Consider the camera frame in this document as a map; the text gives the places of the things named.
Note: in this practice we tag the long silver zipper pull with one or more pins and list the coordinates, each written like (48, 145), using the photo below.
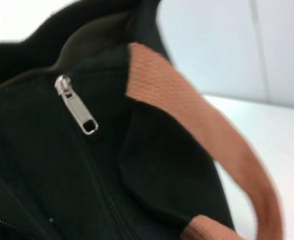
(78, 110)

